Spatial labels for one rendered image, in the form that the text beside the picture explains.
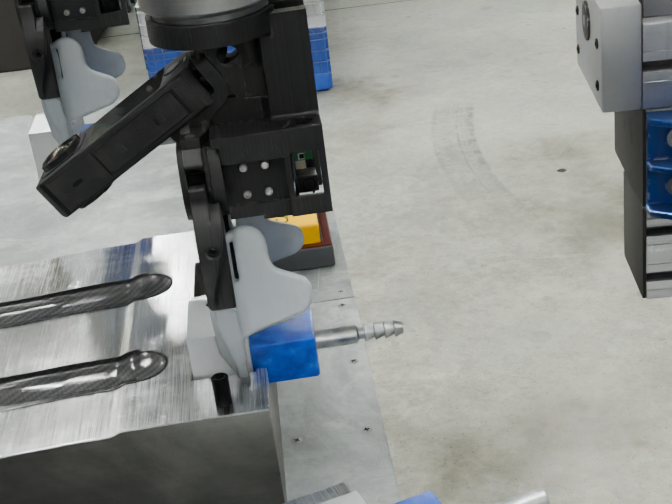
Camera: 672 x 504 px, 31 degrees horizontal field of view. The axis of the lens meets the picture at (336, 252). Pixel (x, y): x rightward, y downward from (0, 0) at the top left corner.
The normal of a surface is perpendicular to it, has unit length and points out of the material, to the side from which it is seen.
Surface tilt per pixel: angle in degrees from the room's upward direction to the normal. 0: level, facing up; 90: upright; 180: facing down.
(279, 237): 102
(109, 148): 90
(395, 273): 0
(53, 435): 3
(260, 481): 90
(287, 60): 90
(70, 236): 0
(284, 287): 77
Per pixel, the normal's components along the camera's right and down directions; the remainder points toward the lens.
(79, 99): 0.07, 0.26
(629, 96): -0.03, 0.44
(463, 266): -0.11, -0.89
